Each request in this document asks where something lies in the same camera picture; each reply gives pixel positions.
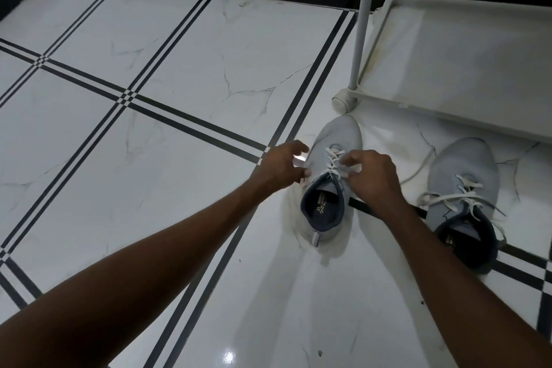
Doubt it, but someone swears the person's left hand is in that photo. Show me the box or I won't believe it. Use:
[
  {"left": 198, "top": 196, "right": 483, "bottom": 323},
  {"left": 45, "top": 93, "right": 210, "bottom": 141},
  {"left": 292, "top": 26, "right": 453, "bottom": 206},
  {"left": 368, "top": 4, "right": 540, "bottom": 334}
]
[{"left": 252, "top": 140, "right": 312, "bottom": 197}]

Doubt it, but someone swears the person's right forearm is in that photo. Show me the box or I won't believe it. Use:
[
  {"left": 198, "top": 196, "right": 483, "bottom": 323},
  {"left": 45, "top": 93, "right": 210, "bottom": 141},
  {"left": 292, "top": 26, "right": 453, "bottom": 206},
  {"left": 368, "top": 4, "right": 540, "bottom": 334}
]
[{"left": 379, "top": 199, "right": 552, "bottom": 368}]

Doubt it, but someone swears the person's right hand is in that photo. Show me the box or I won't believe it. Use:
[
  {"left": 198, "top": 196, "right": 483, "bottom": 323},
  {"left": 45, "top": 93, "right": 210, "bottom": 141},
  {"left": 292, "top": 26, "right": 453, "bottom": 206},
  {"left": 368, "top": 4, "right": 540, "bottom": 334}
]
[{"left": 339, "top": 149, "right": 405, "bottom": 214}]

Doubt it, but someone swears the person's left forearm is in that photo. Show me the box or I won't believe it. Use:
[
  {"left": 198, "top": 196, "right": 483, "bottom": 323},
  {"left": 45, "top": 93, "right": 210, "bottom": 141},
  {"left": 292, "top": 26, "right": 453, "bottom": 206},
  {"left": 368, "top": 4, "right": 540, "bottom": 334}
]
[{"left": 0, "top": 180, "right": 270, "bottom": 368}]

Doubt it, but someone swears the grey sneaker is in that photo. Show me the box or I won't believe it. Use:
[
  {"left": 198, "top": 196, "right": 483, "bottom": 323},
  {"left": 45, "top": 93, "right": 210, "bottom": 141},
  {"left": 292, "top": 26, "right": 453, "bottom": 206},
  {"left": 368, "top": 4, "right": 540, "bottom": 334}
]
[
  {"left": 419, "top": 137, "right": 508, "bottom": 272},
  {"left": 297, "top": 114, "right": 365, "bottom": 249}
]

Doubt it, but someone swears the white shoe rack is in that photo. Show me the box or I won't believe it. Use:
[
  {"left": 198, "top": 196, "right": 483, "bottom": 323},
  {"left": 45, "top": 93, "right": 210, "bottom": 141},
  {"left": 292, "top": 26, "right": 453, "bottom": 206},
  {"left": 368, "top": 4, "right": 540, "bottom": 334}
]
[{"left": 331, "top": 0, "right": 552, "bottom": 145}]

